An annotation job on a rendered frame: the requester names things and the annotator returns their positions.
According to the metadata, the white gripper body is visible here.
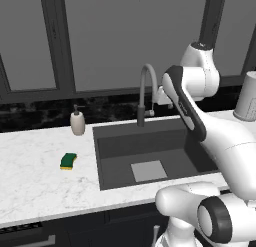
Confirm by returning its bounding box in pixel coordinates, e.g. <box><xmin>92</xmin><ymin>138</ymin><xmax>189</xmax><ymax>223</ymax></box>
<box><xmin>154</xmin><ymin>85</ymin><xmax>175</xmax><ymax>109</ymax></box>

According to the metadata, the grey curved sink tap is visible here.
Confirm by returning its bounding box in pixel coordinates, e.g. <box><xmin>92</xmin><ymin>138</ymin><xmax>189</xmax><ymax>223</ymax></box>
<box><xmin>136</xmin><ymin>63</ymin><xmax>160</xmax><ymax>128</ymax></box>

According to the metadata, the dark grey sink basin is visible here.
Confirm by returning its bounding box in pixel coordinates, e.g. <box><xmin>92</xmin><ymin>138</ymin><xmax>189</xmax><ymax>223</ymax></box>
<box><xmin>92</xmin><ymin>116</ymin><xmax>222</xmax><ymax>192</ymax></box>

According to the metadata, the green and yellow sponge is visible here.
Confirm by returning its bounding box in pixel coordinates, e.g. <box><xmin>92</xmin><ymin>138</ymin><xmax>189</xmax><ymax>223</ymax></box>
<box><xmin>59</xmin><ymin>152</ymin><xmax>79</xmax><ymax>171</ymax></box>

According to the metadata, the dark framed window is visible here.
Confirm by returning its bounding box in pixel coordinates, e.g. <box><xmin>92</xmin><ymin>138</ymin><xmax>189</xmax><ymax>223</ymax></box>
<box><xmin>0</xmin><ymin>0</ymin><xmax>256</xmax><ymax>105</ymax></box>

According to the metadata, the grey textured cylinder container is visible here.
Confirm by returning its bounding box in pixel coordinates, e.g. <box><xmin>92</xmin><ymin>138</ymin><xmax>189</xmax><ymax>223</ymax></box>
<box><xmin>232</xmin><ymin>70</ymin><xmax>256</xmax><ymax>123</ymax></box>

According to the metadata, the beige soap dispenser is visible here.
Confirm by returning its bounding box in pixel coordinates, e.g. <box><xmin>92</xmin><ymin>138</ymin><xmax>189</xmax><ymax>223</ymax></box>
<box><xmin>69</xmin><ymin>104</ymin><xmax>87</xmax><ymax>137</ymax></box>

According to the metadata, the dark cabinet door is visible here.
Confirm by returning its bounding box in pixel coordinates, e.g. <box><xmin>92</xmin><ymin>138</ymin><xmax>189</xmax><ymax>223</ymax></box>
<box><xmin>104</xmin><ymin>204</ymin><xmax>170</xmax><ymax>247</ymax></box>
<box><xmin>55</xmin><ymin>212</ymin><xmax>108</xmax><ymax>247</ymax></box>

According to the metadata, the black appliance with vent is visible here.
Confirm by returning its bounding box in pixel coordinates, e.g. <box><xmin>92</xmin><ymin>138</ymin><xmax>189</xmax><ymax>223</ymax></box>
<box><xmin>0</xmin><ymin>220</ymin><xmax>58</xmax><ymax>247</ymax></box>

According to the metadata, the white cabinet handle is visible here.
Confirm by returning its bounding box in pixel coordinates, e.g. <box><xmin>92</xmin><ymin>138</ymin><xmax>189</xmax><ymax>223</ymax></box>
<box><xmin>152</xmin><ymin>224</ymin><xmax>161</xmax><ymax>247</ymax></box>

